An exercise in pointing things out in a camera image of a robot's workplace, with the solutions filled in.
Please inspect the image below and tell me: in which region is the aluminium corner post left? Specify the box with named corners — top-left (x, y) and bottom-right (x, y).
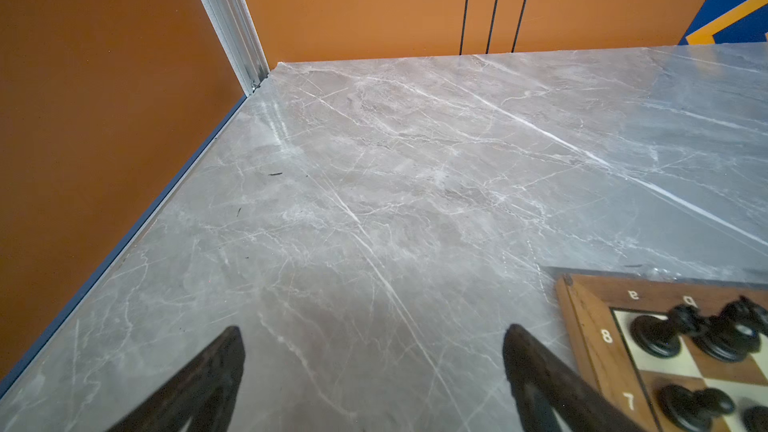
top-left (201, 0), bottom-right (269, 96)

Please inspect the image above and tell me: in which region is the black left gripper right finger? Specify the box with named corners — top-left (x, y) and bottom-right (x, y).
top-left (502, 324), bottom-right (641, 431)

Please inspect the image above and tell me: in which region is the wooden chess board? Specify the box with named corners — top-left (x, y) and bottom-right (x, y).
top-left (556, 273), bottom-right (767, 431)

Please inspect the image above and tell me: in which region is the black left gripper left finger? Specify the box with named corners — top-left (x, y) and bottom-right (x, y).
top-left (110, 326), bottom-right (246, 431)

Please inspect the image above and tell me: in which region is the black chess piece corner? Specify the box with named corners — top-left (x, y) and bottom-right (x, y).
top-left (630, 304), bottom-right (710, 359)

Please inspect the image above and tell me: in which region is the black pawn near corner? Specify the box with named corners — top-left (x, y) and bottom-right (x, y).
top-left (657, 384), bottom-right (736, 432)

